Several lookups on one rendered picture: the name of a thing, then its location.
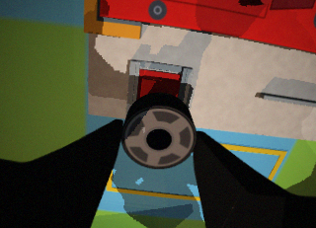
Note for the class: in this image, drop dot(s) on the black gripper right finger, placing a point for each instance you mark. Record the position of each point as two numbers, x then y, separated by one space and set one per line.
233 195

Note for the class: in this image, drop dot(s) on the yellow rectangular outline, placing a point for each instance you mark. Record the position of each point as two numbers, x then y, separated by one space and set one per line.
281 155

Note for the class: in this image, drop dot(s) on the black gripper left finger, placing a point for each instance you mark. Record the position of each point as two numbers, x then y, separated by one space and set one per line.
63 188

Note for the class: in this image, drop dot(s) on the black tyre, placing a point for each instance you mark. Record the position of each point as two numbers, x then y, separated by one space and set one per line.
158 150

